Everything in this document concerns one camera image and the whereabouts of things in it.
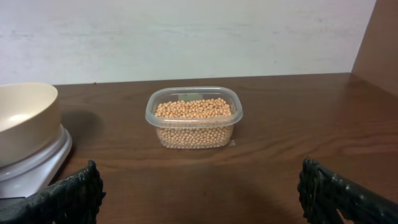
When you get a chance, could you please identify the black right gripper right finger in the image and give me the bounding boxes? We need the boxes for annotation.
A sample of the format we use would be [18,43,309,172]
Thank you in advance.
[297,159,397,224]

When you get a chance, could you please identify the white digital kitchen scale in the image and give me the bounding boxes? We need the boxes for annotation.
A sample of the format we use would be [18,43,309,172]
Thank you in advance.
[1,126,72,200]

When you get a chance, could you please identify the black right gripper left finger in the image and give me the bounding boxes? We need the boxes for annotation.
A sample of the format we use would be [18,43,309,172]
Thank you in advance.
[1,160,106,224]

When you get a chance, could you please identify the clear plastic container of beans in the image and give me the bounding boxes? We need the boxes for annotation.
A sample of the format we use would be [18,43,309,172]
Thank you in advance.
[145,86,243,149]

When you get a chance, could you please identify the white ceramic bowl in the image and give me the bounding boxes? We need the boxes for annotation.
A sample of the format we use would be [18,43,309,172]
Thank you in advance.
[1,83,61,167]

